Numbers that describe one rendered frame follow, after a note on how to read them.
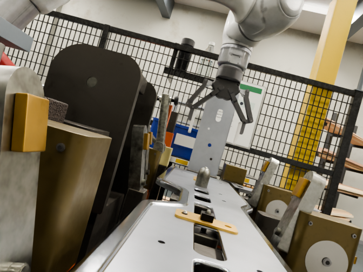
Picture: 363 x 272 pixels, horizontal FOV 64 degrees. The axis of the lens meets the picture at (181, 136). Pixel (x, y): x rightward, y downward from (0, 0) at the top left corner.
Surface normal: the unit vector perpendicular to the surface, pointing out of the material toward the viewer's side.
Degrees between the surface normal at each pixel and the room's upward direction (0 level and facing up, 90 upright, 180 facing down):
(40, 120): 78
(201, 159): 90
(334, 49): 90
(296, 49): 90
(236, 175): 90
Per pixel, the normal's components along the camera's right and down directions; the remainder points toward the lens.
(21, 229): 1.00, 0.07
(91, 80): -0.04, -0.04
